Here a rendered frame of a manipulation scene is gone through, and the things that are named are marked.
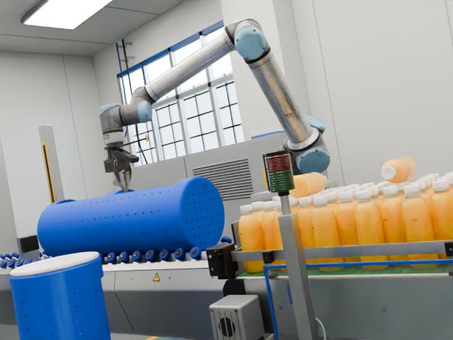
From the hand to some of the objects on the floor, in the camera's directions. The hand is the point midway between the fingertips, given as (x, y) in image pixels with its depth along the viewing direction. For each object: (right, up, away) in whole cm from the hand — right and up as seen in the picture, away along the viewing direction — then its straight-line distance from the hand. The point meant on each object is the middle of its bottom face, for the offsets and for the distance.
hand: (126, 189), depth 199 cm
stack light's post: (+77, -111, -83) cm, 159 cm away
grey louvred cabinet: (+48, -119, +220) cm, 254 cm away
